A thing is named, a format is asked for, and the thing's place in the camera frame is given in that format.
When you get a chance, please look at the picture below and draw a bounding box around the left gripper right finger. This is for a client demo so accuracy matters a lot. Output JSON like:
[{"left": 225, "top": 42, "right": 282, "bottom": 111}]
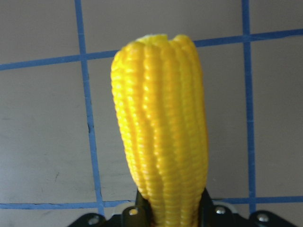
[{"left": 200, "top": 189, "right": 236, "bottom": 227}]

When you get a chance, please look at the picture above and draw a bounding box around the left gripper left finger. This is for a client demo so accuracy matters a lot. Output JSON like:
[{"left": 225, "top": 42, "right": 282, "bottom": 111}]
[{"left": 122, "top": 190, "right": 154, "bottom": 227}]

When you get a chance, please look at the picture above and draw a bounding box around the yellow corn cob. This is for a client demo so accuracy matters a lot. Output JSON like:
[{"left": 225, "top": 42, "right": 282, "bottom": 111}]
[{"left": 111, "top": 35, "right": 208, "bottom": 227}]

